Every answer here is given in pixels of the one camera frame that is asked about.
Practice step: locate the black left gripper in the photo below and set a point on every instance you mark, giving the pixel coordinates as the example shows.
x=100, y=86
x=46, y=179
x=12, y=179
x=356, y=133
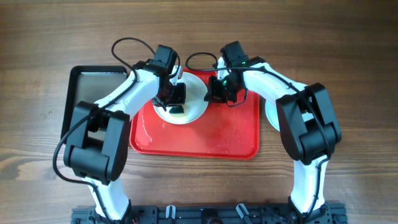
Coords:
x=180, y=99

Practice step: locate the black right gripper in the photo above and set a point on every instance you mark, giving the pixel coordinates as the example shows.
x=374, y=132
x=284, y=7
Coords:
x=214, y=94

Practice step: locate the green yellow sponge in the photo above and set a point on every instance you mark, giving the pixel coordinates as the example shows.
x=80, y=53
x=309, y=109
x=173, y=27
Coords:
x=177, y=110

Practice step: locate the white round plate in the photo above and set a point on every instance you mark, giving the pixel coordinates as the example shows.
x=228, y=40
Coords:
x=194, y=105

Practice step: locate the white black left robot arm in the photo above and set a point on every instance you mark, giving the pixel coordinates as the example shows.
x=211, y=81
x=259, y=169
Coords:
x=96, y=135

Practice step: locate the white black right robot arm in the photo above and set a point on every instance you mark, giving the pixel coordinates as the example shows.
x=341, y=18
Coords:
x=302, y=114

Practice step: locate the red plastic tray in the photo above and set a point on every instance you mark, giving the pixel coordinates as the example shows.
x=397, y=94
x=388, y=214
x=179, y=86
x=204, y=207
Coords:
x=220, y=132

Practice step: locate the black water tray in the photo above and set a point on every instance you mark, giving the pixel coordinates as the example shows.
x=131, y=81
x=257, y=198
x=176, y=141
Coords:
x=90, y=83

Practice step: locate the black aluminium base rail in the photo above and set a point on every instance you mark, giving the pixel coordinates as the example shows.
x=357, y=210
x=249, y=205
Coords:
x=269, y=213

